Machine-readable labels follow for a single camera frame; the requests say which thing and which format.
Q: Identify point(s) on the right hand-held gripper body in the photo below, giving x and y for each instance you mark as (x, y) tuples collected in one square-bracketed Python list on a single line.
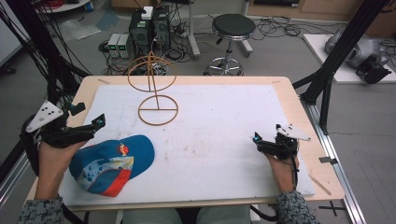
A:
[(285, 146)]

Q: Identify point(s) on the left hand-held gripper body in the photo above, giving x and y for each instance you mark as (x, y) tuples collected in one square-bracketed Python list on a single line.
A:
[(46, 116)]

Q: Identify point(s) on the blue and red cap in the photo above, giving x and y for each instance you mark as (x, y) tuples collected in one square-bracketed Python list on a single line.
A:
[(106, 165)]

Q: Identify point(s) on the person's right hand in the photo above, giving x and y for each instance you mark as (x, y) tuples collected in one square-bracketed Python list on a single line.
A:
[(283, 174)]

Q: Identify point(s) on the person's left hand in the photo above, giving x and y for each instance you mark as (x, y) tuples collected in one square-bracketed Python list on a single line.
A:
[(53, 161)]

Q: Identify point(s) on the white table mat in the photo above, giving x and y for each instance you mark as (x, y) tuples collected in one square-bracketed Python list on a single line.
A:
[(218, 140)]

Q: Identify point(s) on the black tape piece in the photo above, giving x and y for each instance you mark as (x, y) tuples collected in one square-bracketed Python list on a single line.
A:
[(328, 160)]

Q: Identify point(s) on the thin wooden stick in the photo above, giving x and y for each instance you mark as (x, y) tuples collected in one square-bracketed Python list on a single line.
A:
[(320, 185)]

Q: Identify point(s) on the grey power supply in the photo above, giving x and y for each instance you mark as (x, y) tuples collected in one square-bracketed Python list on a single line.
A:
[(123, 45), (113, 45)]

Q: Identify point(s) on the clear plastic sheet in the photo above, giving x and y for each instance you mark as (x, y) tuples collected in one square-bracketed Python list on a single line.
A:
[(79, 29)]

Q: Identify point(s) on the white platform board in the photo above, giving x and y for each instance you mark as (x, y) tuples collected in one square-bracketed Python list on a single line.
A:
[(317, 49)]

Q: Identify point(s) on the black computer tower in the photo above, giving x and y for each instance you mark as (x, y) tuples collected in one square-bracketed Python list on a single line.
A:
[(140, 34), (162, 28)]

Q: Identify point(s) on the person's legs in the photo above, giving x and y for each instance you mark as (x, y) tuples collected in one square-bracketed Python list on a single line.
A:
[(149, 216)]

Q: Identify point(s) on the black robot device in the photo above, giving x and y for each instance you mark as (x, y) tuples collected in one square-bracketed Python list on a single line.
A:
[(372, 71)]

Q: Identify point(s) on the black round stool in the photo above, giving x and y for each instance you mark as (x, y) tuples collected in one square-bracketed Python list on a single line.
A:
[(233, 26)]

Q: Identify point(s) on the grey robot device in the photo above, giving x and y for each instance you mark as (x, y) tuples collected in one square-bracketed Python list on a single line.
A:
[(361, 49)]

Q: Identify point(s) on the white box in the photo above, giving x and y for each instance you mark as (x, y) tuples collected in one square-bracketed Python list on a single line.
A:
[(147, 13)]

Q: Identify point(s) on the grey table leg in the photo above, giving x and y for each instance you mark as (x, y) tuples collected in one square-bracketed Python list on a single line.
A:
[(193, 34)]

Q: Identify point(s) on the aluminium rail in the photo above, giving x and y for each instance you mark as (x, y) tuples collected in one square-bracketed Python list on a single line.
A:
[(12, 180), (339, 174)]

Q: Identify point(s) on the black metal frame post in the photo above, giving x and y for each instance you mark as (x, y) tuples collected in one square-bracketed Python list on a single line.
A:
[(339, 53), (40, 46)]

